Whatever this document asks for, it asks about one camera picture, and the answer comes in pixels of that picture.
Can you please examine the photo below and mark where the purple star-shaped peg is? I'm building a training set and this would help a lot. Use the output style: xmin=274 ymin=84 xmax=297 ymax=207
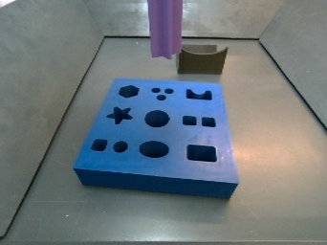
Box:
xmin=147 ymin=0 xmax=183 ymax=59

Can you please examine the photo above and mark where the blue shape sorting block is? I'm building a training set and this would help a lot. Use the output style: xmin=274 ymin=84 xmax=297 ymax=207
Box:
xmin=75 ymin=78 xmax=239 ymax=199

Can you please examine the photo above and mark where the dark grey curved holder block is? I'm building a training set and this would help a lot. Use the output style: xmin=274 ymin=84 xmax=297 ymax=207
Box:
xmin=176 ymin=45 xmax=228 ymax=75

